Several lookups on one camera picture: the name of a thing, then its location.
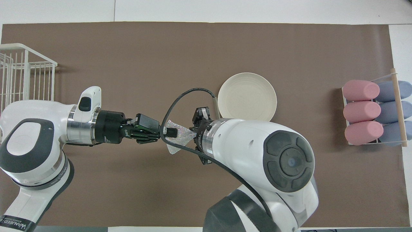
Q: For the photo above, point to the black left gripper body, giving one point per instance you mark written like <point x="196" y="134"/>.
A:
<point x="109" y="127"/>

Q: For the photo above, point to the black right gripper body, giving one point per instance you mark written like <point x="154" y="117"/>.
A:
<point x="199" y="138"/>

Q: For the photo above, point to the clear plastic wrapper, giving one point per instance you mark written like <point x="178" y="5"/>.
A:
<point x="185" y="135"/>

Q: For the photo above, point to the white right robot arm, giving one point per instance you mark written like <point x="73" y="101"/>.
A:
<point x="257" y="154"/>

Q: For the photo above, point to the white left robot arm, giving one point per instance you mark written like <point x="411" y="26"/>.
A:
<point x="35" y="145"/>

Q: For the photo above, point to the cream round plate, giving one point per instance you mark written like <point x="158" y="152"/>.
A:
<point x="248" y="96"/>

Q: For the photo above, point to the brown table mat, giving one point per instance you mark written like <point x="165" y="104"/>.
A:
<point x="128" y="187"/>

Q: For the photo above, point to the pink plastic cup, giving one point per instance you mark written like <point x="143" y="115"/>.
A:
<point x="362" y="111"/>
<point x="363" y="132"/>
<point x="360" y="90"/>

